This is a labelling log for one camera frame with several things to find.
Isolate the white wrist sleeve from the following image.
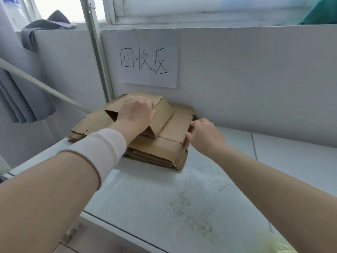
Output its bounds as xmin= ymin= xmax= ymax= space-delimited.
xmin=59 ymin=128 xmax=128 ymax=188

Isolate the person's left forearm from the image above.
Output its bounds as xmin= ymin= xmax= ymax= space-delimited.
xmin=0 ymin=128 xmax=130 ymax=253

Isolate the grey curtain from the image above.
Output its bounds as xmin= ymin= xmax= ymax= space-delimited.
xmin=0 ymin=2 xmax=57 ymax=124

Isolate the person's right hand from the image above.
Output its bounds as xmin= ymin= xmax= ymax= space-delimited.
xmin=185 ymin=118 xmax=229 ymax=159

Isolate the large cardboard box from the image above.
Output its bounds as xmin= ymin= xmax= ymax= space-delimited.
xmin=105 ymin=91 xmax=175 ymax=139

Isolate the person's left hand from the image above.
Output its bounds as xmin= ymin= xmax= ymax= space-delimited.
xmin=115 ymin=96 xmax=156 ymax=145

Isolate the teal plastic bag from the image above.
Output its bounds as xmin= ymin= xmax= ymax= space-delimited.
xmin=299 ymin=0 xmax=337 ymax=25

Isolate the person's right forearm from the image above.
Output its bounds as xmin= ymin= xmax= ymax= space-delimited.
xmin=210 ymin=147 xmax=337 ymax=253

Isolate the clear plastic water bottle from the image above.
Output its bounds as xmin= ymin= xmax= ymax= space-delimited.
xmin=6 ymin=0 xmax=31 ymax=31

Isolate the clear tape wad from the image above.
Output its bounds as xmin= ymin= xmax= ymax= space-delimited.
xmin=259 ymin=230 xmax=293 ymax=253

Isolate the white handwritten paper sign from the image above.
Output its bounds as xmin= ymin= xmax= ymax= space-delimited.
xmin=115 ymin=30 xmax=181 ymax=89

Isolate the plain brown cardboard box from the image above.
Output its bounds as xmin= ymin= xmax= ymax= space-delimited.
xmin=68 ymin=93 xmax=196 ymax=168

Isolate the white metal shelf rack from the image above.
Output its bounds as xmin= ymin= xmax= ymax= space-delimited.
xmin=0 ymin=0 xmax=337 ymax=253

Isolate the grey cloth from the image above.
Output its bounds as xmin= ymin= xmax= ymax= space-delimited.
xmin=21 ymin=9 xmax=77 ymax=52

